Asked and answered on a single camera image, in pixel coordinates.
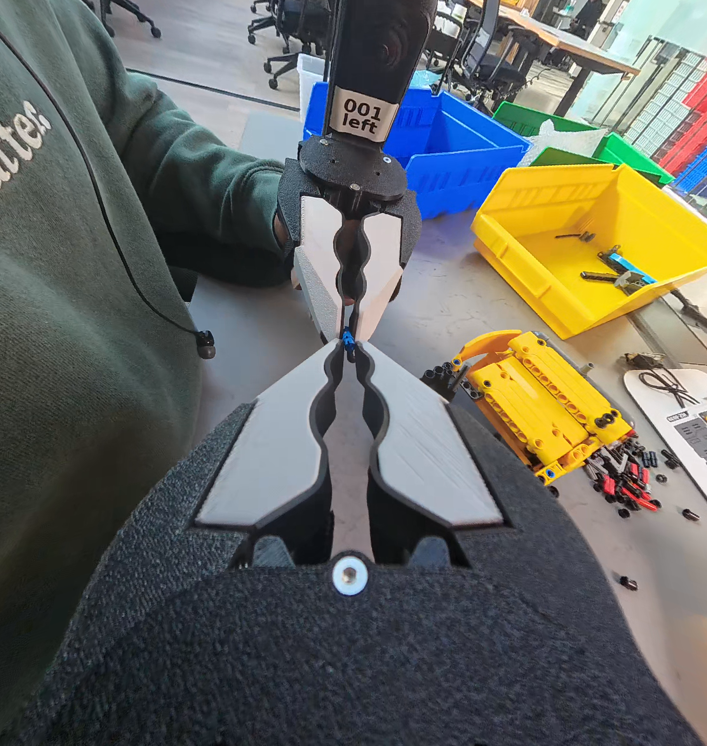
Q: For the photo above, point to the yellow grey sticker sheet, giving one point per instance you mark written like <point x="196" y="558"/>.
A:
<point x="703" y="437"/>

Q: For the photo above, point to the yellow and black lego model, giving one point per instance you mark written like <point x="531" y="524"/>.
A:
<point x="540" y="408"/>

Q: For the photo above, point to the dark flat panel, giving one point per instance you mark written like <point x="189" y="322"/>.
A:
<point x="662" y="332"/>

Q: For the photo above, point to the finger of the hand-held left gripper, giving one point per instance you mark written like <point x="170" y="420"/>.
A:
<point x="385" y="256"/>
<point x="318" y="262"/>

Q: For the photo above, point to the black and blue lego piece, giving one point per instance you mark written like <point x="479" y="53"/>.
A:
<point x="621" y="274"/>

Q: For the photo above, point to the green plastic bin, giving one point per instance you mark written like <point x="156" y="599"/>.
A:
<point x="522" y="116"/>
<point x="627" y="157"/>

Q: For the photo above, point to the large blue plastic bin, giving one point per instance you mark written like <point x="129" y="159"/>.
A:
<point x="458" y="175"/>

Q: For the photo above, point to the person's green sweatshirt torso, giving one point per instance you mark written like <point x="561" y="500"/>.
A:
<point x="68" y="408"/>

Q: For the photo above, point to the person's left forearm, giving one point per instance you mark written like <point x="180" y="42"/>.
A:
<point x="213" y="186"/>

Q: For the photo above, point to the blue lego pin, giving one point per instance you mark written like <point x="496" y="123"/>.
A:
<point x="348" y="341"/>

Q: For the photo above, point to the single black lego pin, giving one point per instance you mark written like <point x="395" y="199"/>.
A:
<point x="690" y="514"/>
<point x="628" y="583"/>

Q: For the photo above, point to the black office chair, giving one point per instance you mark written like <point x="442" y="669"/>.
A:
<point x="493" y="64"/>
<point x="289" y="52"/>
<point x="144" y="20"/>

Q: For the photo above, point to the clear plastic bag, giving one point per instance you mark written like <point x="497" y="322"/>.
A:
<point x="563" y="140"/>

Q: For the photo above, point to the rack of red blue bins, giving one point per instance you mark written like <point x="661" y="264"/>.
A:
<point x="697" y="116"/>

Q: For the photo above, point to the yellow bin with few pieces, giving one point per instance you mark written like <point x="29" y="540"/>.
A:
<point x="534" y="262"/>

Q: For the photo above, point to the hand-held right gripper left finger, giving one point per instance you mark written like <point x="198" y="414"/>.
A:
<point x="266" y="454"/>

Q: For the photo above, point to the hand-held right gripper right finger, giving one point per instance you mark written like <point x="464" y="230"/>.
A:
<point x="435" y="460"/>

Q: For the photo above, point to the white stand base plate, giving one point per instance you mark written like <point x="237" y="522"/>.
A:
<point x="698" y="466"/>

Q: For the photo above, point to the white plastic bin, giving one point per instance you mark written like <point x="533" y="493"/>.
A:
<point x="310" y="81"/>

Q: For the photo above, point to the thin black lego piece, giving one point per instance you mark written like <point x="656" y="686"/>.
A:
<point x="586" y="236"/>

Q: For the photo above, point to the person's left hand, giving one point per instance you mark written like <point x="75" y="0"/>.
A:
<point x="280" y="233"/>

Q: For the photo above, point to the pile of black red pins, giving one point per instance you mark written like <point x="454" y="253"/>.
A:
<point x="627" y="478"/>

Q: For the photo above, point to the wooden office desk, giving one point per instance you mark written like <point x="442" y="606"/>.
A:
<point x="569" y="44"/>

